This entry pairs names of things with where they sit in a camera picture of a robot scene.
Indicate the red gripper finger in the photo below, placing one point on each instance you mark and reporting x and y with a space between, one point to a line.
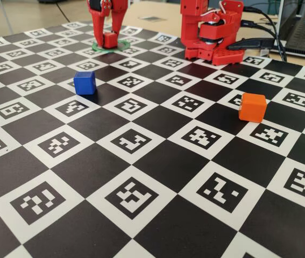
117 24
98 29

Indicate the red cube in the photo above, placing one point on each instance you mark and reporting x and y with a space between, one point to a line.
110 41

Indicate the blue cube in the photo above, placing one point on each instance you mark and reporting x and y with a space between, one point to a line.
85 83

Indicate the red perforated robot base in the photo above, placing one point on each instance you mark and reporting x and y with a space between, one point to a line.
227 57

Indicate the orange cube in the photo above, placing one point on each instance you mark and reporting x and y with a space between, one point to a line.
252 108

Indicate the small printed marker sticker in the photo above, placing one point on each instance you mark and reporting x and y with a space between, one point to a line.
152 18

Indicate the black white marker checkerboard mat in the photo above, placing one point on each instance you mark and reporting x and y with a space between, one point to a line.
168 166

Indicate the dark laptop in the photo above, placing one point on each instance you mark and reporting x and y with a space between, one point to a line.
303 32

